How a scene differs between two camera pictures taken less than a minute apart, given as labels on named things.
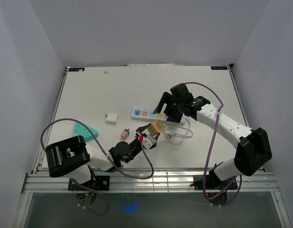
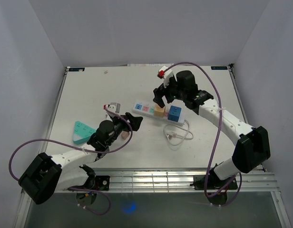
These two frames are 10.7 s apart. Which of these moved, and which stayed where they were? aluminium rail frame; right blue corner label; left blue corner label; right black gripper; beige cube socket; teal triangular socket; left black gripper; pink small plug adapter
Moved: beige cube socket; right black gripper; left black gripper
Stayed: pink small plug adapter; aluminium rail frame; left blue corner label; right blue corner label; teal triangular socket
